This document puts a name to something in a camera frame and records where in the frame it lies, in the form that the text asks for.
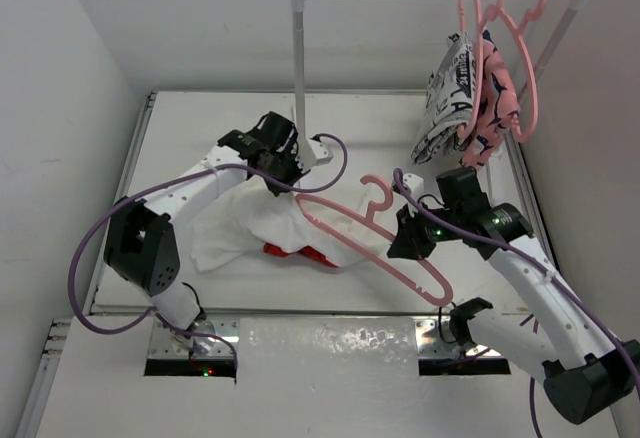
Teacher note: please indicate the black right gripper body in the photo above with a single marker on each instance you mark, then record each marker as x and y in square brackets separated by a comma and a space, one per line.
[423, 230]

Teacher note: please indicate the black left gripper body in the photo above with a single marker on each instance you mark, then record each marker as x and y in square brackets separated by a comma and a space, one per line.
[284, 165]

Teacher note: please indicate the white t shirt red print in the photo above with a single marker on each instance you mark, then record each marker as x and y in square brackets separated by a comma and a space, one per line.
[249, 218]

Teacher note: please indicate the pink plastic hanger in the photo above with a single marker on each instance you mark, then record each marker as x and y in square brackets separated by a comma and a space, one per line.
[363, 248]

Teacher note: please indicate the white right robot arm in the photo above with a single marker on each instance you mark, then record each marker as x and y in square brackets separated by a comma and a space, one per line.
[582, 366]

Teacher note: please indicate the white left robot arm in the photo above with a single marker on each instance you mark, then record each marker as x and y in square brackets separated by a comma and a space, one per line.
[141, 245]

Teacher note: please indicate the pink hanger with white shirt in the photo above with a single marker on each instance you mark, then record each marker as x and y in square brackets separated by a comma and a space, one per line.
[475, 70]

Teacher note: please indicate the pink navy printed shirt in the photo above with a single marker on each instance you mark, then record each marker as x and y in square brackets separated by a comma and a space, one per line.
[498, 107]

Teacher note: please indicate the white black printed shirt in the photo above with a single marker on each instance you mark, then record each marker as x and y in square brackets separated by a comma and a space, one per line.
[447, 102]

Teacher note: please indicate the empty pink hanger right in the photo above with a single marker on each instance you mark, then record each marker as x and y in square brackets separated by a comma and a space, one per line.
[530, 73]

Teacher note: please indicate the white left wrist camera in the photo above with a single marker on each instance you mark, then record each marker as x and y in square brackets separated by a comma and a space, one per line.
[313, 153]

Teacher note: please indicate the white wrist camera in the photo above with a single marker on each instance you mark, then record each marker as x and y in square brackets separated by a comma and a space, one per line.
[414, 185]
[313, 153]

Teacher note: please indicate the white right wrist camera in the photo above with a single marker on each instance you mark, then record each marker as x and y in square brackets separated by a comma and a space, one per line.
[414, 185]

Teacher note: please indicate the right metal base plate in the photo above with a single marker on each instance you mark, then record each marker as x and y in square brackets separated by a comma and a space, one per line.
[435, 341]

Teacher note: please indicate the metal base plate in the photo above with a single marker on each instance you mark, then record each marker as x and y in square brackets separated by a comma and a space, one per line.
[435, 341]
[204, 339]

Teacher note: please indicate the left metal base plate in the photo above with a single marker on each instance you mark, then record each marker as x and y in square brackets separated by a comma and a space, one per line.
[204, 339]

